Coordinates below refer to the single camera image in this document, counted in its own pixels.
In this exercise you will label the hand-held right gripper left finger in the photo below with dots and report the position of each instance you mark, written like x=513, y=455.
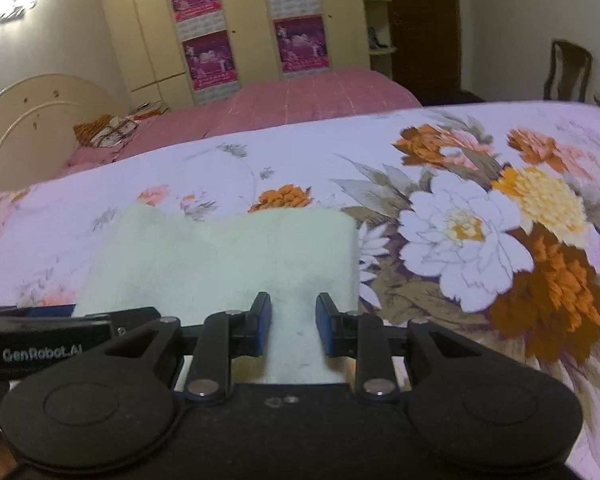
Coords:
x=262, y=322

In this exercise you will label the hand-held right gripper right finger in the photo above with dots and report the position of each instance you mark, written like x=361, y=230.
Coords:
x=325, y=325

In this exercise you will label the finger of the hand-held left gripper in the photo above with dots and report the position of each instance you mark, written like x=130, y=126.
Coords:
x=130, y=314
x=50, y=310

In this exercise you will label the pale green cloth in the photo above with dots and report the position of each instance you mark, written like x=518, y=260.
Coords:
x=205, y=260

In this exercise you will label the floral purple blanket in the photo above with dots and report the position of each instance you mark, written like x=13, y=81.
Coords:
x=455, y=240

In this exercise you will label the orange pillow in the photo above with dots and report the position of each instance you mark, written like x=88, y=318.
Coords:
x=86, y=130

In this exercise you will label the cream arched headboard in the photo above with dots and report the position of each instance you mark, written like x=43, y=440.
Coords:
x=30, y=120

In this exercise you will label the pink bedspread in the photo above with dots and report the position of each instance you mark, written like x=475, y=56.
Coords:
x=305, y=100

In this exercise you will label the cream wardrobe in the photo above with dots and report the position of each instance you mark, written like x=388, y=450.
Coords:
x=250, y=35

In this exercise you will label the cream corner shelf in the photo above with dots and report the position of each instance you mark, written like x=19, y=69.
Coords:
x=380, y=15

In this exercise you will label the dark brown door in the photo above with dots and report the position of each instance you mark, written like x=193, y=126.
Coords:
x=422, y=25

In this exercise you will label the wooden chair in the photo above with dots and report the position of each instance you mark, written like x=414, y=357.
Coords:
x=570, y=70

